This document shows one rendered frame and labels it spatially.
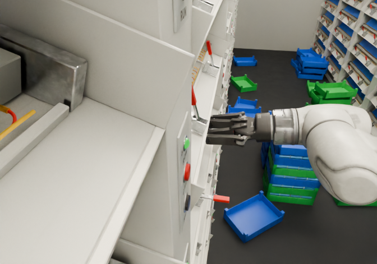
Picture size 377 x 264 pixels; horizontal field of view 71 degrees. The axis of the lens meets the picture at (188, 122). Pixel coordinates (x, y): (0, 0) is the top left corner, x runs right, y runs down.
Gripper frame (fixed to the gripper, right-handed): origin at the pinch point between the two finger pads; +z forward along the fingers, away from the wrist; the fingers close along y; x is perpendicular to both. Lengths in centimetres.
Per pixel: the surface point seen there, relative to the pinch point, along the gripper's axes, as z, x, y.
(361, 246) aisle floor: -71, 111, -44
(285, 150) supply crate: -33, 61, -67
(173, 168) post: -10, -26, 44
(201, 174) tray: -2.7, 8.2, 8.6
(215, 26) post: -5.6, -20.5, -25.1
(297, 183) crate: -40, 88, -68
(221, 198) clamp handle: -8.6, 6.9, 17.6
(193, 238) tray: -3.6, 8.7, 26.6
